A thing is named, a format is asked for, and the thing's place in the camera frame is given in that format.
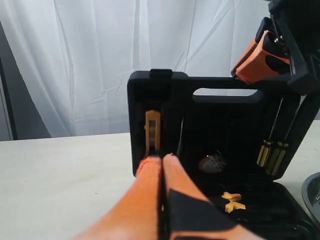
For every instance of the yellow black screwdriver left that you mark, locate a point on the yellow black screwdriver left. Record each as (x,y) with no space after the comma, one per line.
(266,146)

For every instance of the black plastic tool case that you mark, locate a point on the black plastic tool case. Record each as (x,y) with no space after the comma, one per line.
(202,116)

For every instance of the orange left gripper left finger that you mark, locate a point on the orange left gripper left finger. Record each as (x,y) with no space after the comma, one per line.
(136,214)

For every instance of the yellow black screwdriver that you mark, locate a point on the yellow black screwdriver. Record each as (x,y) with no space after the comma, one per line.
(266,146)
(284,122)

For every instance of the yellow measuring tape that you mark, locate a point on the yellow measuring tape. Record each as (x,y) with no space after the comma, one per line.
(212,164)

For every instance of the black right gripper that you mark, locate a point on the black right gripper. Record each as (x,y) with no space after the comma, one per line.
(287,44)

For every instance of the round stainless steel tray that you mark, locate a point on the round stainless steel tray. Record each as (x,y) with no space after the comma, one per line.
(310,191)

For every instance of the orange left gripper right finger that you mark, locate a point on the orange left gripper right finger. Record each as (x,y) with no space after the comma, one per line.
(191,214)

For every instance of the white backdrop curtain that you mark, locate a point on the white backdrop curtain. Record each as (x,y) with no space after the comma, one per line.
(76,56)

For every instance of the yellow utility knife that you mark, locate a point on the yellow utility knife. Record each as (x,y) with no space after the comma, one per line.
(152,132)

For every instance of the yellow handled pliers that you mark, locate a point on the yellow handled pliers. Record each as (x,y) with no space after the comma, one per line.
(234,202)

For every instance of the yellow black screwdriver right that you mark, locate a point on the yellow black screwdriver right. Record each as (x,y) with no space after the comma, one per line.
(284,122)

